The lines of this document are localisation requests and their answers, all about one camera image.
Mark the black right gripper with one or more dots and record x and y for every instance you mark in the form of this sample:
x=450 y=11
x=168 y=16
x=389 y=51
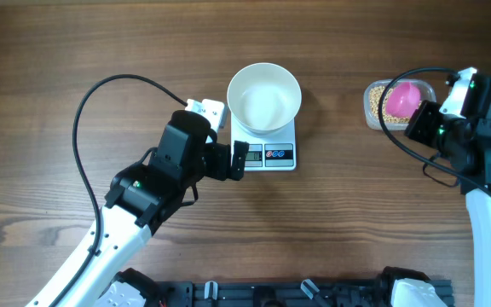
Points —
x=424 y=114

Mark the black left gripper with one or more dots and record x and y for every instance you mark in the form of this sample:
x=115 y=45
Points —
x=221 y=170

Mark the pink plastic measuring scoop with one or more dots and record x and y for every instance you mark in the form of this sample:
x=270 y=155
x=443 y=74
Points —
x=403 y=100

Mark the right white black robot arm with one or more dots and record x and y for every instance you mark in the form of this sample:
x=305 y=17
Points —
x=460 y=131

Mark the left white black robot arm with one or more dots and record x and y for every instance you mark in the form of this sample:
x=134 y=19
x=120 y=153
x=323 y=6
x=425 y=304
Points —
x=142 y=197

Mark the white digital kitchen scale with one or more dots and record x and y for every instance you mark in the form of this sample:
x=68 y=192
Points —
x=275 y=151

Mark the white round bowl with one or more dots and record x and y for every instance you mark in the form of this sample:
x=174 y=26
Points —
x=264 y=97

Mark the clear plastic container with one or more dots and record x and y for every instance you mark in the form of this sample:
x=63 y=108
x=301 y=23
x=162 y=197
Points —
x=371 y=99

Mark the pile of soybeans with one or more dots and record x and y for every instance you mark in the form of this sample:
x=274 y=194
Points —
x=399 y=104

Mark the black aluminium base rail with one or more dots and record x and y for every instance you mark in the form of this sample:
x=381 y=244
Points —
x=132 y=288

